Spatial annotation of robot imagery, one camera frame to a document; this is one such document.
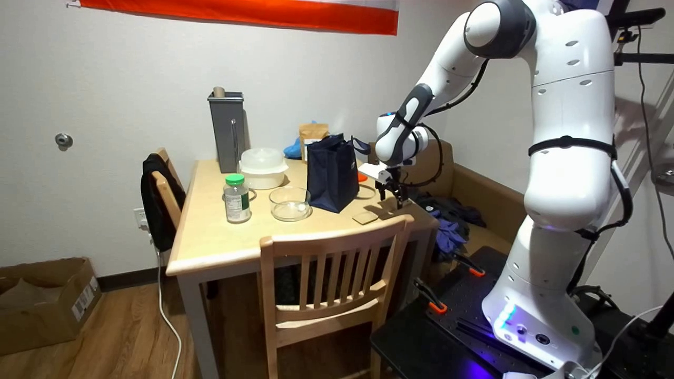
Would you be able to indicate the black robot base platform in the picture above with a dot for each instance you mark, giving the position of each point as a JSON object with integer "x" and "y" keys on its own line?
{"x": 458, "y": 344}

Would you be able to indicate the purple clothes pile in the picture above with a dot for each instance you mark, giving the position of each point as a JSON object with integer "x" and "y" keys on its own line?
{"x": 453, "y": 223}

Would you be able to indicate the dark navy tote bag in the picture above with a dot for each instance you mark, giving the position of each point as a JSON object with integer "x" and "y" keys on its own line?
{"x": 331, "y": 173}

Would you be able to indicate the grey plastic bin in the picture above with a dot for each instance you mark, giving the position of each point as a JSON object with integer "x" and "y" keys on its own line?
{"x": 230, "y": 126}

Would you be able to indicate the wooden chair near side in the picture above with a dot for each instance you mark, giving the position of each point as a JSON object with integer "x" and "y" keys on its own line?
{"x": 346, "y": 278}

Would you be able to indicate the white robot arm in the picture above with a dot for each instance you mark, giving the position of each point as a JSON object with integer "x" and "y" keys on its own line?
{"x": 572, "y": 160}

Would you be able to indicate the white plastic bowl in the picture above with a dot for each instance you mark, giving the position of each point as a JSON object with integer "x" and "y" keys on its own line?
{"x": 263, "y": 167}

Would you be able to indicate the wooden chair with jacket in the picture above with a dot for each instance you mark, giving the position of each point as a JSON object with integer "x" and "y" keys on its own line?
{"x": 163, "y": 201}

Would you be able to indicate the red wall banner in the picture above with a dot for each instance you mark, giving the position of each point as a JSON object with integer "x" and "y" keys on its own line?
{"x": 317, "y": 15}

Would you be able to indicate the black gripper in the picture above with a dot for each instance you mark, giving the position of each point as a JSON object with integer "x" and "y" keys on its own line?
{"x": 389, "y": 179}

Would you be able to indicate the wooden dining table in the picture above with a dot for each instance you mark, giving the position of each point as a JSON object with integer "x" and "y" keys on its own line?
{"x": 210, "y": 249}

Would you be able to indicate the blue plastic bag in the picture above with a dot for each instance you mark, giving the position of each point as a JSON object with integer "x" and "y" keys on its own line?
{"x": 294, "y": 151}

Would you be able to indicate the clear glass bowl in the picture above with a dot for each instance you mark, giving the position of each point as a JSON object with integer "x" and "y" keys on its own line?
{"x": 291, "y": 211}

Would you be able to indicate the cardboard box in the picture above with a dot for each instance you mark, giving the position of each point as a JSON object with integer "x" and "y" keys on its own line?
{"x": 45, "y": 304}

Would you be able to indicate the green lid glass jar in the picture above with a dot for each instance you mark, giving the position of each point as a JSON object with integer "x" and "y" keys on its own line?
{"x": 236, "y": 198}

